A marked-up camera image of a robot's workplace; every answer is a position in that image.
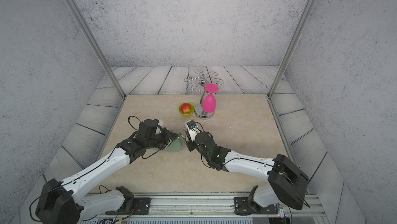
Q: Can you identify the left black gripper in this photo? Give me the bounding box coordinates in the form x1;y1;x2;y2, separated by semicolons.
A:
144;127;180;151

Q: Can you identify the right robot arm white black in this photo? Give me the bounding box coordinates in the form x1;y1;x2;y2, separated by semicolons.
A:
186;128;309;210

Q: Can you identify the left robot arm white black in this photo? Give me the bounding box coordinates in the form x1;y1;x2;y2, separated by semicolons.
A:
31;119;179;224

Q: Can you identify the small green bowl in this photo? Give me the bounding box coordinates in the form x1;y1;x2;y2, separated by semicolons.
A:
178;103;195;116

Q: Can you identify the pink plastic wine glass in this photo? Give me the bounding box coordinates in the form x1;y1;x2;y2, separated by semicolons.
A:
203;83;219;113

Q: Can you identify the red yellow apple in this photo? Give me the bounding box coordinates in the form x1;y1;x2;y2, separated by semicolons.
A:
181;103;191;114

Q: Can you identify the silver metal glass rack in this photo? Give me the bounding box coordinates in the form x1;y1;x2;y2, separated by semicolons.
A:
184;68;224;120

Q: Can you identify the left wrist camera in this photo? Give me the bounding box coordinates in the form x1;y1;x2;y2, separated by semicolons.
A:
154;119;163;135

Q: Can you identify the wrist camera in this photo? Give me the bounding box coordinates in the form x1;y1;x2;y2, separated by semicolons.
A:
154;119;163;135
185;120;200;142

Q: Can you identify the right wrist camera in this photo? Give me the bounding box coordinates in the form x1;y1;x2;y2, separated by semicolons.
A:
185;120;200;142

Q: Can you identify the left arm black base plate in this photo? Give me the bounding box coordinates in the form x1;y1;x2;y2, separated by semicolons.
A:
105;198;152;216

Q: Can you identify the aluminium front rail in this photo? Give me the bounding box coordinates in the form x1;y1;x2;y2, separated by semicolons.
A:
80;193;329;224

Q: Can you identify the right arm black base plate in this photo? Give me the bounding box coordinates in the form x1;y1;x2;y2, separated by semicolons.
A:
234;197;279;216

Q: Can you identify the left aluminium frame post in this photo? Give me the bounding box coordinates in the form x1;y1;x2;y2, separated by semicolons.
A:
64;0;127;100

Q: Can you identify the aluminium frame post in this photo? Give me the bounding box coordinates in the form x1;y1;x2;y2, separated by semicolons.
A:
268;0;317;98
64;0;127;100

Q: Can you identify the right aluminium frame post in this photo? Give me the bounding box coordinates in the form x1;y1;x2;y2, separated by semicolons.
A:
268;0;317;98

